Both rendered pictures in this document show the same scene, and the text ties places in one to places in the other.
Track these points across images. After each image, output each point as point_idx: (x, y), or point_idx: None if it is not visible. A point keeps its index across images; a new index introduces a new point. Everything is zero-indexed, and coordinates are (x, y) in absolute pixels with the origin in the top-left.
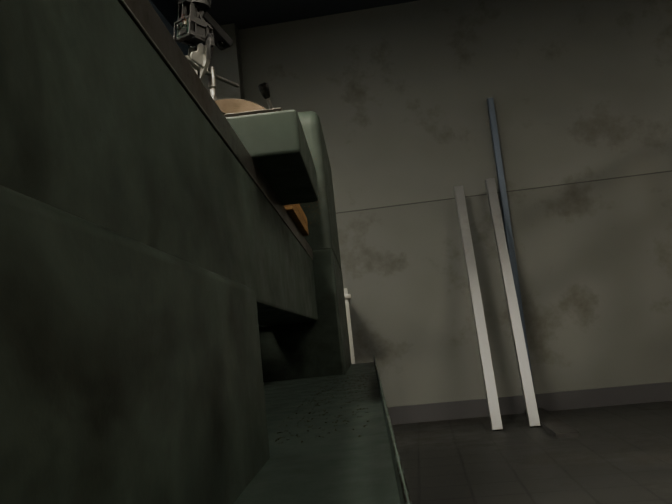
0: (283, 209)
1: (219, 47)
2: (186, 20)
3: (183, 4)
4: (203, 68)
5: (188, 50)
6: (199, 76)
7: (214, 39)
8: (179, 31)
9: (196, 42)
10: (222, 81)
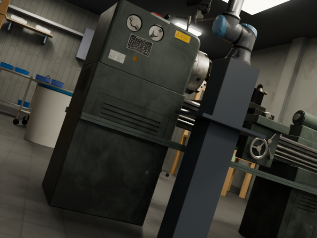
0: None
1: (188, 4)
2: (209, 8)
3: (211, 0)
4: (196, 21)
5: (201, 12)
6: (195, 23)
7: (192, 4)
8: (208, 8)
9: (200, 10)
10: (183, 18)
